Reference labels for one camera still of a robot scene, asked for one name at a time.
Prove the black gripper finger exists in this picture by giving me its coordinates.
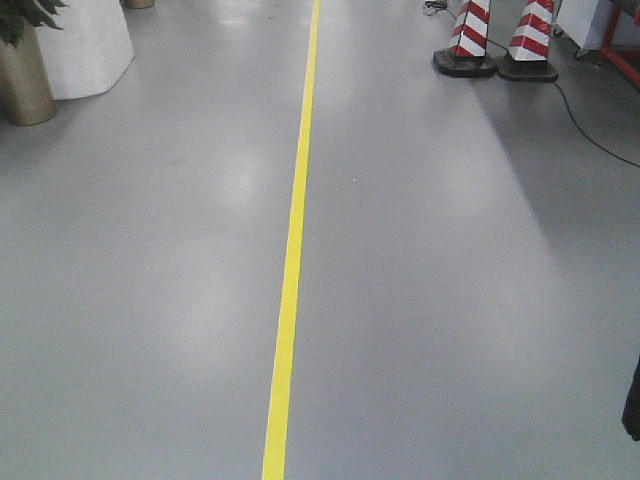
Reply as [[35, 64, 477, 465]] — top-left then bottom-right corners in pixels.
[[621, 363, 640, 441]]

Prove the red white traffic cone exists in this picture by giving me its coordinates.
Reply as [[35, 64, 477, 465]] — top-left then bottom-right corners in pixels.
[[433, 0, 497, 78]]

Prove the brown cylindrical bin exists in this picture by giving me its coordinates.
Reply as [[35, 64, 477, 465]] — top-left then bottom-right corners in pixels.
[[1, 22, 57, 126]]

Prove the red conveyor frame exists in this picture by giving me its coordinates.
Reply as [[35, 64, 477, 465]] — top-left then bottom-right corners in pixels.
[[597, 0, 639, 91]]

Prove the black floor cable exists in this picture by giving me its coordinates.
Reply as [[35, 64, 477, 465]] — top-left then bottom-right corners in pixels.
[[424, 0, 640, 169]]

